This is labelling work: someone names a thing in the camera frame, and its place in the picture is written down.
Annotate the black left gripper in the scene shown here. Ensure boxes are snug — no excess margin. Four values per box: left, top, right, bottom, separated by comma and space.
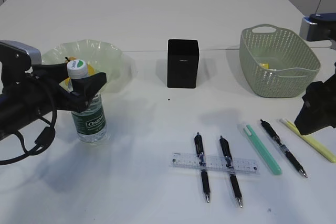
1, 63, 107, 139

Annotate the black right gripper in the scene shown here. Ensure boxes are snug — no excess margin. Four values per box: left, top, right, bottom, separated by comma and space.
295, 74, 335, 135

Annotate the yellow pear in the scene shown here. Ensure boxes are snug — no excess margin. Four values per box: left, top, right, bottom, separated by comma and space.
64, 57, 95, 86

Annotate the clear water bottle green label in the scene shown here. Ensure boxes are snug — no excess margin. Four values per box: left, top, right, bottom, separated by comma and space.
67, 58, 107, 145

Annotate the teal green pen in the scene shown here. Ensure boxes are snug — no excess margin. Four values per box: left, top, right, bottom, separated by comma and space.
243, 124, 282, 176

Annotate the yellow pen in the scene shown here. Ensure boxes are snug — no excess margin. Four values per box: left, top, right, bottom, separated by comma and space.
279, 119, 335, 164

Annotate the green wavy glass plate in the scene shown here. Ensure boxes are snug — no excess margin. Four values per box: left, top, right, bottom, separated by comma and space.
42, 39, 132, 93

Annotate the black gel pen right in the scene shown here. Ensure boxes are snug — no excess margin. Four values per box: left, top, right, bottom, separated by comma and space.
260, 119, 308, 178

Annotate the black gel pen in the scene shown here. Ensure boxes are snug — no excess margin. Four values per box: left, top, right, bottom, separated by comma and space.
219, 135, 243, 208
260, 119, 308, 178
194, 132, 211, 203

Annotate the green plastic woven basket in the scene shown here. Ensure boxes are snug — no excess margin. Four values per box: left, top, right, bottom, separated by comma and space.
239, 24, 321, 98

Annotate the black gel pen middle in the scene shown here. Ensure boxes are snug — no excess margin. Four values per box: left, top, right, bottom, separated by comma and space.
219, 135, 243, 208

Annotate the black square pen holder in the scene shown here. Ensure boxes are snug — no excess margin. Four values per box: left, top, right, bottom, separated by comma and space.
167, 39, 200, 89

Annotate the black gel pen left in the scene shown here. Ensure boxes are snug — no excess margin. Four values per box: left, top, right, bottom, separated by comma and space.
194, 132, 211, 203

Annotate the transparent plastic ruler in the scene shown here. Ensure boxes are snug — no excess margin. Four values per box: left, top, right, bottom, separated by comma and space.
170, 153, 259, 174

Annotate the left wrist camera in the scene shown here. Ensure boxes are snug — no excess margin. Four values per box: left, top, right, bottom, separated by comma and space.
1, 40, 42, 71

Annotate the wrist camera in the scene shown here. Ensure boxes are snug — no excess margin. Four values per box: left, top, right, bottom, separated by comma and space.
1, 40, 42, 71
299, 13, 335, 41

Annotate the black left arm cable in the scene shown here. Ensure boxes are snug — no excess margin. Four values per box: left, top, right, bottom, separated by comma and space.
0, 77, 57, 166

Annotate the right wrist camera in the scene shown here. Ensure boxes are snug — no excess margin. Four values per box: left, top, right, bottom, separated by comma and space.
299, 13, 335, 41

